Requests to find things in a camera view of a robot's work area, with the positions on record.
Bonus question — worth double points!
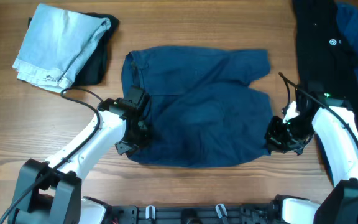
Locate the dark blue denim shorts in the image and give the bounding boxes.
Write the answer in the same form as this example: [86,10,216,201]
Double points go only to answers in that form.
[121,46,273,168]

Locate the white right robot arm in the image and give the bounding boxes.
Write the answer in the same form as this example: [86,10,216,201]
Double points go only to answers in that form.
[265,102,358,223]

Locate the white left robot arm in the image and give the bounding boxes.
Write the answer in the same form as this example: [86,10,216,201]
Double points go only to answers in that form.
[0,97,149,223]

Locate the black folded garment under jeans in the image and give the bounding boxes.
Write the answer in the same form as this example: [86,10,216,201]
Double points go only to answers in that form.
[27,12,120,87]

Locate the black shirt with logo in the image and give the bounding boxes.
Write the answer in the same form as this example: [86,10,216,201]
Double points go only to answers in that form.
[292,0,358,130]

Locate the light blue folded jeans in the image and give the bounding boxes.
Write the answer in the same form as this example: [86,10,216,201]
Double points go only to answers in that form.
[12,3,112,93]

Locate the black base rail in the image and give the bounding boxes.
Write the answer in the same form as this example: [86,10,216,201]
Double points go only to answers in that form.
[102,203,281,224]

